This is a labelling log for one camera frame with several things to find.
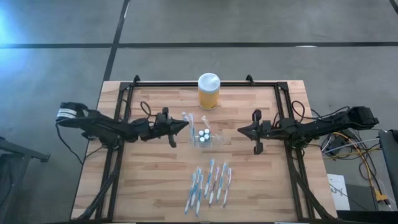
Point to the black metal table frame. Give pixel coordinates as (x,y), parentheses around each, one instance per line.
(186,84)

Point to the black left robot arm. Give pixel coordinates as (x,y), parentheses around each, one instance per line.
(102,126)

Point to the purple toothbrush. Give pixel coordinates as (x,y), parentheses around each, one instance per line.
(227,188)
(214,186)

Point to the orange toothbrush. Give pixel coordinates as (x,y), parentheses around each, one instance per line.
(205,120)

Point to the black metal stand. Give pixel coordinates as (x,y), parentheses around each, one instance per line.
(18,151)

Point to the white paper sheet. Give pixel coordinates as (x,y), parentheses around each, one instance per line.
(337,186)

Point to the yellow canister white lid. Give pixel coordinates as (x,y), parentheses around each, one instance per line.
(209,93)

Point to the black equipment case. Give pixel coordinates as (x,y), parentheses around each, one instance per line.
(390,155)

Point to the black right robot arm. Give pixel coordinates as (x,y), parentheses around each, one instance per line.
(326,124)

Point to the clear acrylic organizer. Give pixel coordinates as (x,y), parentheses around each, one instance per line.
(219,141)

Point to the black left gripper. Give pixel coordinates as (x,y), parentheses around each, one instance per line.
(161,127)

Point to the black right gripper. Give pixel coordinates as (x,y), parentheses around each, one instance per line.
(269,130)

